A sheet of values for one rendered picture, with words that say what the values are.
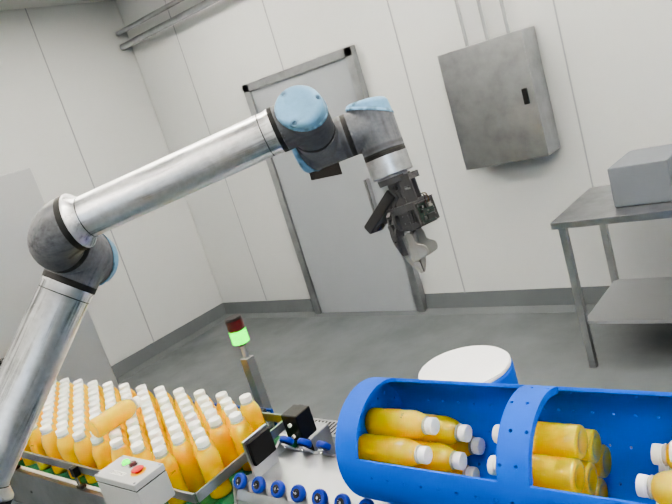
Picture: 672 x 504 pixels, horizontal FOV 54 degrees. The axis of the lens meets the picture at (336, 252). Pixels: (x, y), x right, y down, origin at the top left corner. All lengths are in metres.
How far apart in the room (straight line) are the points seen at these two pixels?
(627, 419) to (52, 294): 1.21
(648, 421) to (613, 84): 3.23
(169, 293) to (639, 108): 4.62
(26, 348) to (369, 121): 0.84
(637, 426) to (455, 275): 3.92
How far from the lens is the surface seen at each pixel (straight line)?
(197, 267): 7.13
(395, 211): 1.37
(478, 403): 1.62
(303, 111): 1.23
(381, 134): 1.36
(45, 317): 1.49
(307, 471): 1.96
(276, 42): 5.76
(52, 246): 1.38
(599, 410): 1.50
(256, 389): 2.48
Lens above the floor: 1.89
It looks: 13 degrees down
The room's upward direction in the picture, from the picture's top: 17 degrees counter-clockwise
